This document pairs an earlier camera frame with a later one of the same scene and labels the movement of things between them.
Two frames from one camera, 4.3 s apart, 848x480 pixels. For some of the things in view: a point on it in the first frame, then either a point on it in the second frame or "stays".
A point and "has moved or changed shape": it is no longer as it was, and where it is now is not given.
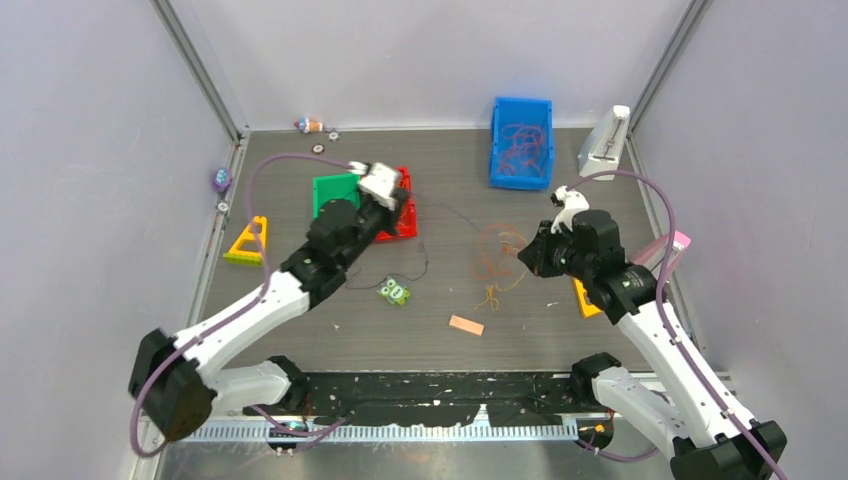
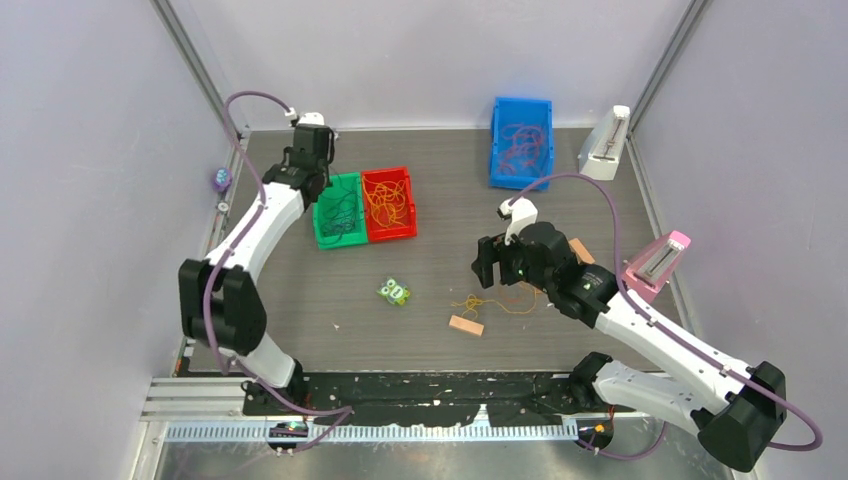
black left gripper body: (374, 218) to (321, 170)
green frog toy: (395, 293) stays
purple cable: (421, 245) has moved or changed shape
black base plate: (409, 399) stays
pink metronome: (651, 255) stays
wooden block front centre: (466, 325) stays
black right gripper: (536, 255) to (483, 266)
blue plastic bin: (522, 143) stays
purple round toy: (223, 180) stays
